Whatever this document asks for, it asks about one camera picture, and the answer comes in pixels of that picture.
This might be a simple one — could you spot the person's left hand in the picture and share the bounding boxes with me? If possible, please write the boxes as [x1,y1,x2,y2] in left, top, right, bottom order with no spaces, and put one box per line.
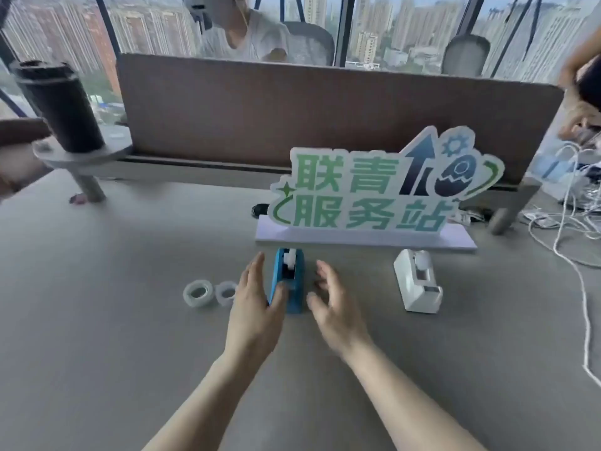
[223,251,288,367]

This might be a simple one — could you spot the person's right hand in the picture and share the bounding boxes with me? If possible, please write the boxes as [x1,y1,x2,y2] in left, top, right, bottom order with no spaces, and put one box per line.
[306,259,377,365]

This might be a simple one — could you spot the person's right forearm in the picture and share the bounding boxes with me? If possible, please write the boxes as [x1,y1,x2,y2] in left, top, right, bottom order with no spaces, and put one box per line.
[338,342,490,451]

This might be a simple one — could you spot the person's left forearm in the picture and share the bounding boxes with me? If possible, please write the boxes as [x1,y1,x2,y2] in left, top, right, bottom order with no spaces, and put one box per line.
[141,353,265,451]

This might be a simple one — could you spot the blue tape dispenser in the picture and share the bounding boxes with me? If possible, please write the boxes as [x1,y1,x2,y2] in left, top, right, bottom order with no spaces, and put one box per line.
[267,248,306,315]

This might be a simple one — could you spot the clear tape roll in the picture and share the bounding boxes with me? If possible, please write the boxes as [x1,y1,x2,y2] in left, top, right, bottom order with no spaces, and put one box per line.
[182,280,215,308]
[214,281,239,307]

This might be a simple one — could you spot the white tape dispenser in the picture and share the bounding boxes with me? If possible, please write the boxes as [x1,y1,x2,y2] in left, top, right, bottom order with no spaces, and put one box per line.
[393,249,444,314]

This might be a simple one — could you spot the green and white standing sign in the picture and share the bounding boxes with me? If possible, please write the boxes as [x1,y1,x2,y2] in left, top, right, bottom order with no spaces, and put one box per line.
[255,125,506,253]

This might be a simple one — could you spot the white charger plug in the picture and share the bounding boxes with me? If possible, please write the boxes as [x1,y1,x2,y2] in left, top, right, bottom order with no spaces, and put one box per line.
[458,209,494,226]

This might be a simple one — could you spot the brown desk divider panel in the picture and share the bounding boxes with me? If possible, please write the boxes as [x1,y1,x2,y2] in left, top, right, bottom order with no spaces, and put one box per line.
[116,53,564,184]

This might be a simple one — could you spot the grey clamp-on cup holder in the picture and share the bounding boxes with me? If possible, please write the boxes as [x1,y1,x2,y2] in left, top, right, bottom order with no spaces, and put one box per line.
[31,135,135,203]

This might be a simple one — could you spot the grey office chair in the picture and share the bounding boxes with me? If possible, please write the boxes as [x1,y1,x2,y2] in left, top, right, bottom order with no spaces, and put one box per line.
[281,21,336,67]
[441,34,492,76]

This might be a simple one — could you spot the blue and white packet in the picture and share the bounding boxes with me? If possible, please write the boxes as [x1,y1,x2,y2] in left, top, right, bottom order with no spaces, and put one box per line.
[533,149,580,180]

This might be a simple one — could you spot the black tumbler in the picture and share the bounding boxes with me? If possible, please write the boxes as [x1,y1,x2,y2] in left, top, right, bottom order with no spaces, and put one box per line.
[10,60,107,154]

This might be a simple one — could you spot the grey divider bracket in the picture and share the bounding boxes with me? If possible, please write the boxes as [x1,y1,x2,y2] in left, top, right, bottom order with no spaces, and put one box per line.
[487,177,544,236]

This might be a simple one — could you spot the tangle of white cables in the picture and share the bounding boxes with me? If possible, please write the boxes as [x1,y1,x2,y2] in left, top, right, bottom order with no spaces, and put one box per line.
[520,140,601,386]

